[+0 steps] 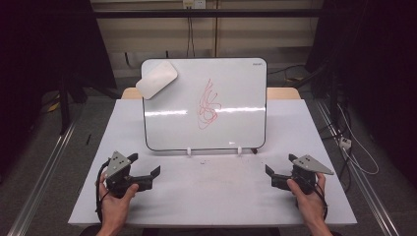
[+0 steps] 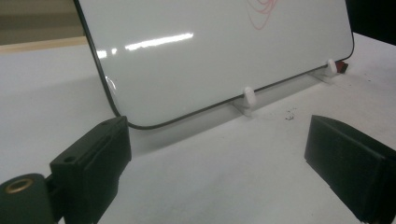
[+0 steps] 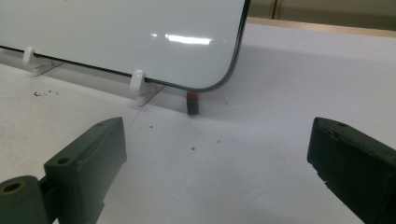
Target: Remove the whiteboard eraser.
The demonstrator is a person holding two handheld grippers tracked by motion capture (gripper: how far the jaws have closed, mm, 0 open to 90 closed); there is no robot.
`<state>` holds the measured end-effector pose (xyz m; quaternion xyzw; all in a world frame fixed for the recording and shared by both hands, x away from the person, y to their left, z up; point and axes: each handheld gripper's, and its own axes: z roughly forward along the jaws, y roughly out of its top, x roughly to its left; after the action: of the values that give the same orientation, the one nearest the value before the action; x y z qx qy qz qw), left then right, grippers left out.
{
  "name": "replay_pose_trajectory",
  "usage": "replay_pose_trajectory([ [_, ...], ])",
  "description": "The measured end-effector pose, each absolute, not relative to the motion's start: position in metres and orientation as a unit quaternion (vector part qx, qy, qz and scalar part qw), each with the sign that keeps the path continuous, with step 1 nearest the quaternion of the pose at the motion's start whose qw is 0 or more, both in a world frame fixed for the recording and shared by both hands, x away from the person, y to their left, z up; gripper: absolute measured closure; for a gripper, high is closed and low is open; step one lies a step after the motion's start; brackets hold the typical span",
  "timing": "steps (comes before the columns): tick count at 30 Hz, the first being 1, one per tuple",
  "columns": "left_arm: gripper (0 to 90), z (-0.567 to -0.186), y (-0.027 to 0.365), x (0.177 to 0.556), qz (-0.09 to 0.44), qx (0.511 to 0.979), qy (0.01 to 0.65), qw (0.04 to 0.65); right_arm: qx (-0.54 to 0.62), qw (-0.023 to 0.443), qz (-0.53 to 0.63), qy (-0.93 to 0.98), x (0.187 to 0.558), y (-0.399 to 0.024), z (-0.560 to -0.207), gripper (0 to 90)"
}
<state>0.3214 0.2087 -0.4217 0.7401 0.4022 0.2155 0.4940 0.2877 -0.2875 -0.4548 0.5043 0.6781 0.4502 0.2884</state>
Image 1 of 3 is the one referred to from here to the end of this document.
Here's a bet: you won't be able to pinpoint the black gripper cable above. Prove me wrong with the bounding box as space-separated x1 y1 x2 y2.
313 181 329 221
94 158 111 222

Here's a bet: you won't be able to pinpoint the black horizontal bar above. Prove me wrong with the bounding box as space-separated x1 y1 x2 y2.
92 8 327 20

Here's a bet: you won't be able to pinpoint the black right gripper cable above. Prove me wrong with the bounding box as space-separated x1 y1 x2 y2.
313 181 329 221

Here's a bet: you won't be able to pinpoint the black hanging cables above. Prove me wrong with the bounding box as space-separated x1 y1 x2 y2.
186 16 197 59

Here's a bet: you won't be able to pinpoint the person's left hand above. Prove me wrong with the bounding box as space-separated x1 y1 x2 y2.
98 173 141 229

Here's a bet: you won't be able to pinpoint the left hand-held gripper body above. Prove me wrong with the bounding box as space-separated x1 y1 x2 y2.
103 150 155 199

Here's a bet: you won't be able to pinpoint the white wall socket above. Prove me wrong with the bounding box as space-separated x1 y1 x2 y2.
182 0 208 10

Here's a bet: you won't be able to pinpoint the black curtain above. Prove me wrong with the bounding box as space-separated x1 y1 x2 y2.
304 0 417 188

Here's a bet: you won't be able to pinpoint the white power strip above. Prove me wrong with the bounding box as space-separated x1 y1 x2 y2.
338 136 353 150

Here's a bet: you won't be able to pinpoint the white whiteboard eraser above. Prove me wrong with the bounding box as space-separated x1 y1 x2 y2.
135 60 179 100

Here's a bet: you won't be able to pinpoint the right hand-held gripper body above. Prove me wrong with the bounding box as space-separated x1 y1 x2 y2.
270 153 335 196

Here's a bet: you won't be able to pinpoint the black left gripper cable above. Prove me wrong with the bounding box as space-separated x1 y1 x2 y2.
94 158 111 222

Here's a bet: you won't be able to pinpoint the person's right hand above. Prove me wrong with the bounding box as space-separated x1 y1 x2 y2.
286 172 328 227

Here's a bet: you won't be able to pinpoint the metal floor rail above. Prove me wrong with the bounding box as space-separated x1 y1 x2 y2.
314 97 401 236
6 119 78 236

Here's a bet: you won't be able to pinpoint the wooden table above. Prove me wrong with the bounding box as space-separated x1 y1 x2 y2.
121 86 301 100

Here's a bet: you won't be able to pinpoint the white whiteboard with black frame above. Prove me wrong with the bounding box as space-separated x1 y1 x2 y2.
140 57 268 152

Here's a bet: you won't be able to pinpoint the white cable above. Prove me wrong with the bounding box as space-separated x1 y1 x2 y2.
336 102 380 176

